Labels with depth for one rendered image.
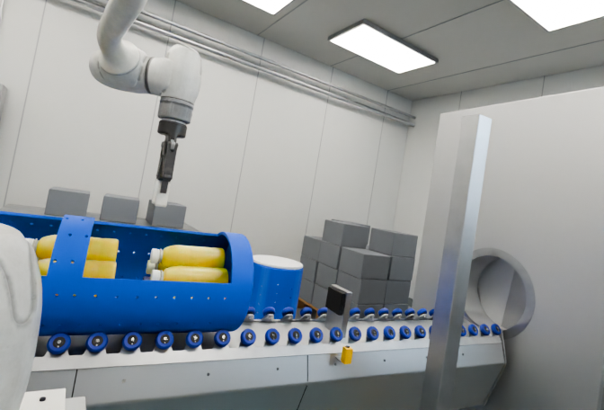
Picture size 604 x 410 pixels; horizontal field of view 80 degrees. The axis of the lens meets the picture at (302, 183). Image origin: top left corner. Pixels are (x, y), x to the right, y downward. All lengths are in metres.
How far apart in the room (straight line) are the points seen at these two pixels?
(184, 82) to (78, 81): 3.47
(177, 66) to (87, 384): 0.79
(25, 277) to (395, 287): 4.02
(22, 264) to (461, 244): 1.00
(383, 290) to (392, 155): 2.81
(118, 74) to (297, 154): 4.22
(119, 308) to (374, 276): 3.31
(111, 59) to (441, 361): 1.20
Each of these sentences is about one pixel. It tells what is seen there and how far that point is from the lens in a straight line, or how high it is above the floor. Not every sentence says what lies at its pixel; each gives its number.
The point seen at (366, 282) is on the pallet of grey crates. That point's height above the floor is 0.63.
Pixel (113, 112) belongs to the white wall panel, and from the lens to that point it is 4.45.
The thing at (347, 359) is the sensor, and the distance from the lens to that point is 1.23.
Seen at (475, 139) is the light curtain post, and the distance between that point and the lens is 1.17.
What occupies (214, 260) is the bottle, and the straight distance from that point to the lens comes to 1.08.
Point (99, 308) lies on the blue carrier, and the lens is 0.97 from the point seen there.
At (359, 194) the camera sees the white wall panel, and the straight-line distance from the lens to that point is 5.84.
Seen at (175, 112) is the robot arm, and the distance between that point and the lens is 1.04.
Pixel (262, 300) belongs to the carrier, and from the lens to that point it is 1.83.
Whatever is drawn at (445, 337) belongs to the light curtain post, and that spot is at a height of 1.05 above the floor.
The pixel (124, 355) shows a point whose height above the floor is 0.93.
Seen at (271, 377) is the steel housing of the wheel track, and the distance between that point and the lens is 1.16.
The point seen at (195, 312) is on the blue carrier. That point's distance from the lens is 1.01.
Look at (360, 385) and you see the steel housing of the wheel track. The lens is 1.36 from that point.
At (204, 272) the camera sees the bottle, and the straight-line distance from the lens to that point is 1.04.
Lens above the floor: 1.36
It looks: 3 degrees up
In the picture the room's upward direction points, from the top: 10 degrees clockwise
